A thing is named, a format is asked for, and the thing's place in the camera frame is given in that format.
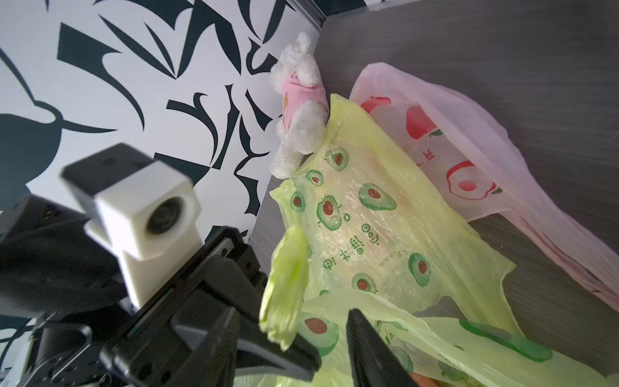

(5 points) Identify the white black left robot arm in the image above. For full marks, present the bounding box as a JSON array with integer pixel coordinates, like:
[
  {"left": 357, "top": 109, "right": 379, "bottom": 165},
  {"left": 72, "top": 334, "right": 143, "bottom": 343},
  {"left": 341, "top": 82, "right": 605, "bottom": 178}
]
[{"left": 1, "top": 195, "right": 321, "bottom": 386}]

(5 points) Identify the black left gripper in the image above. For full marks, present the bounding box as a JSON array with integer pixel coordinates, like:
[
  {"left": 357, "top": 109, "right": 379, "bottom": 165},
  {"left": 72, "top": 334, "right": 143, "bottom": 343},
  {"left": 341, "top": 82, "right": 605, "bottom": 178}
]
[{"left": 28, "top": 227, "right": 322, "bottom": 386}]

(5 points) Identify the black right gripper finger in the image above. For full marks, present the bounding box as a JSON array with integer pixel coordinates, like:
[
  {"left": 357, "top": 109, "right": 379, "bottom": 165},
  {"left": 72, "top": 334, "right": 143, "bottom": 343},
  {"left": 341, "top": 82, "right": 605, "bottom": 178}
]
[{"left": 346, "top": 309, "right": 418, "bottom": 387}]

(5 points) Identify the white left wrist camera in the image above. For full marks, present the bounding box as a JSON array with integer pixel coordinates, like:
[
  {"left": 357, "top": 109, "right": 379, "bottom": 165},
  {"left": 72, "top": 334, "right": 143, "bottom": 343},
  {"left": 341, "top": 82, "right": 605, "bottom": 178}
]
[{"left": 61, "top": 144, "right": 204, "bottom": 309}]

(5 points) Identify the pink apple print plastic bag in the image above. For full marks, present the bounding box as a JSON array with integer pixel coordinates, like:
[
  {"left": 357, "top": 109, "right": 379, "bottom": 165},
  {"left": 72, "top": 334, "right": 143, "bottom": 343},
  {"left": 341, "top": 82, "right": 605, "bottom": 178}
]
[{"left": 350, "top": 63, "right": 618, "bottom": 308}]

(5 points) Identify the green avocado print plastic bag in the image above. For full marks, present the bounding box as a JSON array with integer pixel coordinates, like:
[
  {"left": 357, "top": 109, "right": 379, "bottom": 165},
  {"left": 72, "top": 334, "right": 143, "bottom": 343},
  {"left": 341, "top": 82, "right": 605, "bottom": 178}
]
[{"left": 265, "top": 95, "right": 618, "bottom": 386}]

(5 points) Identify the white plush bear pink shirt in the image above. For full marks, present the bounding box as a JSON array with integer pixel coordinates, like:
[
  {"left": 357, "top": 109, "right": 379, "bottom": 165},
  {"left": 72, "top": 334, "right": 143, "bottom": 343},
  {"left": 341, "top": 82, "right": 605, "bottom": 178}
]
[{"left": 270, "top": 32, "right": 330, "bottom": 180}]

